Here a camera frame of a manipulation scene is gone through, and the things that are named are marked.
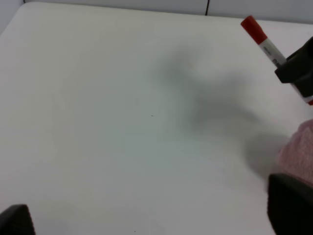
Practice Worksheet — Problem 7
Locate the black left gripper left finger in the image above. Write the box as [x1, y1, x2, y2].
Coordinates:
[0, 204, 36, 235]

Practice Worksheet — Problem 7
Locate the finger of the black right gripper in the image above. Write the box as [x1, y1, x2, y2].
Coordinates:
[275, 37, 313, 97]

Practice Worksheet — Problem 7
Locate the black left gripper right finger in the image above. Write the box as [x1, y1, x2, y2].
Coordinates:
[267, 173, 313, 235]

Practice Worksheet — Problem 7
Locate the red white marker pen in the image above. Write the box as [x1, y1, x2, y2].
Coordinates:
[241, 16, 313, 106]

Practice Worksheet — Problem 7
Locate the pink rolled towel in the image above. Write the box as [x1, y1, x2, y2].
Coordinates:
[277, 120, 313, 185]

